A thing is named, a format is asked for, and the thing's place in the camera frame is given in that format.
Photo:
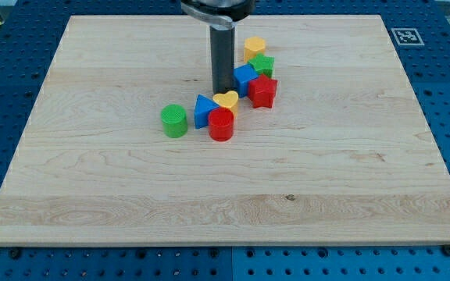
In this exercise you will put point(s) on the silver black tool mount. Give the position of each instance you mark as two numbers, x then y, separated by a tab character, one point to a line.
219	14

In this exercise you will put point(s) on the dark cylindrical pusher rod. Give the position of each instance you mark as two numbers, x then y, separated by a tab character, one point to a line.
222	59

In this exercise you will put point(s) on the light wooden board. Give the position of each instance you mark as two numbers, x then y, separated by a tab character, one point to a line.
344	156

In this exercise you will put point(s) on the yellow hexagon block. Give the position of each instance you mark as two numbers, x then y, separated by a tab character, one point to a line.
252	47

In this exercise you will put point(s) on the blue cube block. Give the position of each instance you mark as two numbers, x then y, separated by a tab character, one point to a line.
242	76

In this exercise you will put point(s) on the green star block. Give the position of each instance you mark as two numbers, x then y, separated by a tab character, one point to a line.
263	64

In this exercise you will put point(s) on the yellow heart block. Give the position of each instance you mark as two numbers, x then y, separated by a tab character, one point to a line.
228	100

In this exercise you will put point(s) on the red star block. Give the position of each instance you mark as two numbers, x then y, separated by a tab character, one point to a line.
262	91

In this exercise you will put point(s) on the blue triangle block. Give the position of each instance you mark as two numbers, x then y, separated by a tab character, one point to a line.
203	107

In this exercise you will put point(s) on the red cylinder block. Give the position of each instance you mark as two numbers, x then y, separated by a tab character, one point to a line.
221	124

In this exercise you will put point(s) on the green cylinder block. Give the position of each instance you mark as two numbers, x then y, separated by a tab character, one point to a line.
174	121

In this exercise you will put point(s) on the white fiducial marker tag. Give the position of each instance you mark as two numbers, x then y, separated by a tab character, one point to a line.
406	36

